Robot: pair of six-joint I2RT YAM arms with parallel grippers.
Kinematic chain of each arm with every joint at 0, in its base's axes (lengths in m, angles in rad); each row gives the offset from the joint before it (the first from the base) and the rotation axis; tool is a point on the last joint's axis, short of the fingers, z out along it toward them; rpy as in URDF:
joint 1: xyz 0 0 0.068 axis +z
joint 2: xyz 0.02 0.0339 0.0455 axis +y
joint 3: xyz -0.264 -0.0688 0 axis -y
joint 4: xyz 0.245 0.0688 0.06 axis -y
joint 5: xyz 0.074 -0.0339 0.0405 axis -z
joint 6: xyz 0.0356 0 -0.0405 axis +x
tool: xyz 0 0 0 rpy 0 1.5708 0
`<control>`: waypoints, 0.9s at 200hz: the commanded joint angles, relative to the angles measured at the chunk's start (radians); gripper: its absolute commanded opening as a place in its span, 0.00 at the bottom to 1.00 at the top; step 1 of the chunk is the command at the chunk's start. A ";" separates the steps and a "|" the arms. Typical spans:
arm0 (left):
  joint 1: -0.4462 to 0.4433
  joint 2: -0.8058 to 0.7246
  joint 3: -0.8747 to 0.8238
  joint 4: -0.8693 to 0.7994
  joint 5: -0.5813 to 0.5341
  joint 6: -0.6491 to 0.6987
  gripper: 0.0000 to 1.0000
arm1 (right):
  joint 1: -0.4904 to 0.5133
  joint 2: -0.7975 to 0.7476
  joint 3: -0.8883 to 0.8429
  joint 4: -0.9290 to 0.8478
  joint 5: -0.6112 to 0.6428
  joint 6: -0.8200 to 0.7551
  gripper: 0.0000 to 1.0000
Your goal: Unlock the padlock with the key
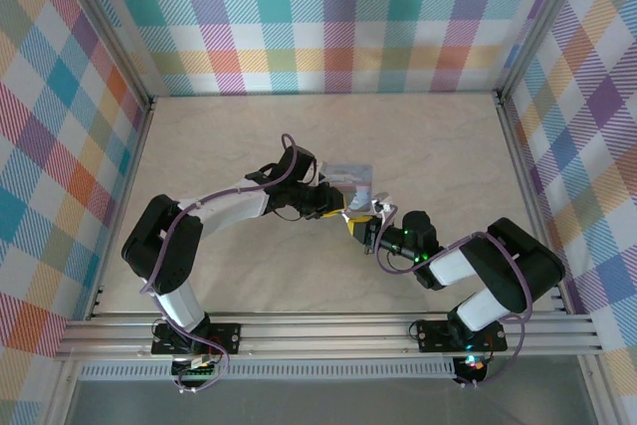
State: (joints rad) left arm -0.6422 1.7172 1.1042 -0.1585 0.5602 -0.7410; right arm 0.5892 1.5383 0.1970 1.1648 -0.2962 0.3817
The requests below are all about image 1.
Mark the aluminium side rail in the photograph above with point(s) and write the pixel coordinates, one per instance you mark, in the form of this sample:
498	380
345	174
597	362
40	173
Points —
122	206
527	196

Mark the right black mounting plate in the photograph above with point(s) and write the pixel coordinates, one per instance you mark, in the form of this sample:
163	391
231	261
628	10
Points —
433	335

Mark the blue cartoon tin box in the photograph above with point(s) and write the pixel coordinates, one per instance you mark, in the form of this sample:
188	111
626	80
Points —
351	181

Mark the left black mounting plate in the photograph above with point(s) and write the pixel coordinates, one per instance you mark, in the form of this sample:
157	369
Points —
226	338

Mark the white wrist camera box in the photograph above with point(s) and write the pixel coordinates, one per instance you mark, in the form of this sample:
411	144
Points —
318	172
384	206

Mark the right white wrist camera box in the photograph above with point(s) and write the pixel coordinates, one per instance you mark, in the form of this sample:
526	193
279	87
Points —
384	206

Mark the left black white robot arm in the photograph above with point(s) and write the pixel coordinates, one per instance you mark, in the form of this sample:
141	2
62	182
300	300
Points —
159	246

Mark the black mounting plate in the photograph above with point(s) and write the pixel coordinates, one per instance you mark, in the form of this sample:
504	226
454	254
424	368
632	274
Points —
433	335
226	338

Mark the aluminium frame leg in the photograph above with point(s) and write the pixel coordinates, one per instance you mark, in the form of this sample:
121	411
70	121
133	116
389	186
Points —
597	395
62	395

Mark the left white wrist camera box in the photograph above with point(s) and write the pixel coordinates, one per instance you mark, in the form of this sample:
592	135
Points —
318	172

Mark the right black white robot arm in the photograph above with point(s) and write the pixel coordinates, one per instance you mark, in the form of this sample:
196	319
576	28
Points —
517	266

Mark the aluminium frame post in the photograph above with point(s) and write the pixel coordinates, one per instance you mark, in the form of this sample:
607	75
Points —
104	27
547	22

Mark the long aluminium base rail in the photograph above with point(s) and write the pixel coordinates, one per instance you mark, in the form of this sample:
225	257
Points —
323	335

